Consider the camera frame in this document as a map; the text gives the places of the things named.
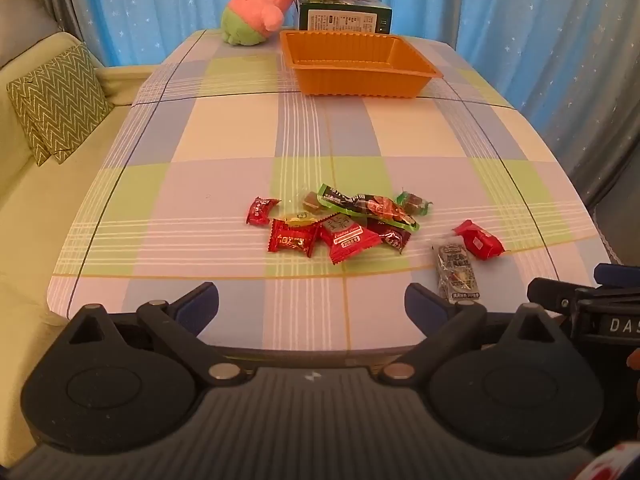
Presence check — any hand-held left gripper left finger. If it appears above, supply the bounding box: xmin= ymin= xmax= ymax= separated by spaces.
xmin=65 ymin=282 xmax=242 ymax=387

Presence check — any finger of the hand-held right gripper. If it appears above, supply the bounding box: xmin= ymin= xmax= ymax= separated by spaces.
xmin=594 ymin=263 xmax=640 ymax=288
xmin=527 ymin=276 xmax=576 ymax=317

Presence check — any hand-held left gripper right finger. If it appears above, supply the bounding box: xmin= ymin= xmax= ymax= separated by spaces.
xmin=380 ymin=282 xmax=563 ymax=385

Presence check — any silver grey snack packet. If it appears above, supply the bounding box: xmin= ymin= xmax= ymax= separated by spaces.
xmin=432 ymin=242 xmax=483 ymax=303

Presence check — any dark red snack packet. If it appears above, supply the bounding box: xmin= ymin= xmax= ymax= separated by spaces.
xmin=367 ymin=219 xmax=412 ymax=255

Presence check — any bright red snack packet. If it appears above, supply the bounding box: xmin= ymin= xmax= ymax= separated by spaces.
xmin=452 ymin=219 xmax=506 ymax=261

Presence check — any large red snack packet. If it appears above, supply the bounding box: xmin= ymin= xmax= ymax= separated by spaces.
xmin=319 ymin=212 xmax=383 ymax=266

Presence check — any green brown candy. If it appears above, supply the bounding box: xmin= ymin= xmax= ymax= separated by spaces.
xmin=396 ymin=191 xmax=434 ymax=217

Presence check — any small shiny red candy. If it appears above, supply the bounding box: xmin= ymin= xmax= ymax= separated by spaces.
xmin=245 ymin=196 xmax=282 ymax=227

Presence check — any red candy packet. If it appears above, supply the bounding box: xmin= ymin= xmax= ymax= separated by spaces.
xmin=267 ymin=219 xmax=321 ymax=259

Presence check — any orange plastic tray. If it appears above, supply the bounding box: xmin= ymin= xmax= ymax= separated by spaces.
xmin=279 ymin=30 xmax=445 ymax=98

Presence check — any red white patterned clothing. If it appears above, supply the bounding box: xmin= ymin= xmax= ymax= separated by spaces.
xmin=570 ymin=440 xmax=640 ymax=480

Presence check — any pale green sofa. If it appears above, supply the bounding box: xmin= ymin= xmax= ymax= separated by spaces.
xmin=0 ymin=30 xmax=156 ymax=461

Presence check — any green zigzag cushion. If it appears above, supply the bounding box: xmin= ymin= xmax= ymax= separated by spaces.
xmin=6 ymin=42 xmax=113 ymax=167

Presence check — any blue star curtain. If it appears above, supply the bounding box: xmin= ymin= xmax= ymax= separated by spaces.
xmin=80 ymin=0 xmax=640 ymax=201

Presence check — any pink starfish plush toy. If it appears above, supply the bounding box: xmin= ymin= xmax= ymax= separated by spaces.
xmin=221 ymin=0 xmax=301 ymax=47

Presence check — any green cardboard box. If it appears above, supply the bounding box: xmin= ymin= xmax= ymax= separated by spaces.
xmin=299 ymin=0 xmax=393 ymax=36

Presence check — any grey curtain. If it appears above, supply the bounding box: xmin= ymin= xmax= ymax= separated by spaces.
xmin=35 ymin=0 xmax=106 ymax=68

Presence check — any grey cushion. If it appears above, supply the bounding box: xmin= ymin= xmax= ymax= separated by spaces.
xmin=0 ymin=0 xmax=63 ymax=68

